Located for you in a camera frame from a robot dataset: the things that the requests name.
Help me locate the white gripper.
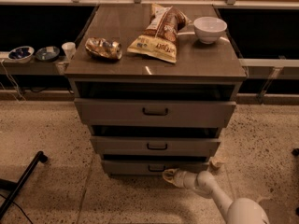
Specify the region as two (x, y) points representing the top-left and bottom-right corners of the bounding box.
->
(162, 169), (198, 189)

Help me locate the grey drawer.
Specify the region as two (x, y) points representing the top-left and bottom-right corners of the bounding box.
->
(91, 136), (221, 157)
(75, 98), (235, 128)
(101, 160), (208, 175)

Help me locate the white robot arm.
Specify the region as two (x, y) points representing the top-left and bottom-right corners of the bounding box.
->
(163, 169), (270, 224)

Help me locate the grey drawer cabinet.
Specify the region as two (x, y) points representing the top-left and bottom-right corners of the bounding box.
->
(64, 3), (248, 175)

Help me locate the cabinet caster wheel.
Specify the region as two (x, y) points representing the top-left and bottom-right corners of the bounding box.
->
(209, 158), (224, 170)

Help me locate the yellow brown chip bag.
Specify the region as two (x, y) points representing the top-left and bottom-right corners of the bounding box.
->
(127, 4), (192, 63)

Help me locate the crumpled shiny snack bag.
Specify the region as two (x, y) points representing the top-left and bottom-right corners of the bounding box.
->
(85, 37), (122, 61)

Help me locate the black metal stand leg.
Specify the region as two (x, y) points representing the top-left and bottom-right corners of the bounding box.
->
(0, 151), (48, 219)

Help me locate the white paper cup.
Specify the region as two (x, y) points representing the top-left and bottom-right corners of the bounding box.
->
(62, 42), (76, 60)

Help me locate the grey side shelf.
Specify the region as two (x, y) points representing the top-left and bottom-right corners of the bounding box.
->
(0, 52), (69, 76)

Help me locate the dark blue bowl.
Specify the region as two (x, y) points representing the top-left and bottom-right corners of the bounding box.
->
(36, 46), (60, 62)

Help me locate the blue white bowl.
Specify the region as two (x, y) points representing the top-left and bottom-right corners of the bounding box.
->
(8, 46), (35, 63)

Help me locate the white cable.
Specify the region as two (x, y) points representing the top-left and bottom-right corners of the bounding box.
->
(0, 59), (26, 103)

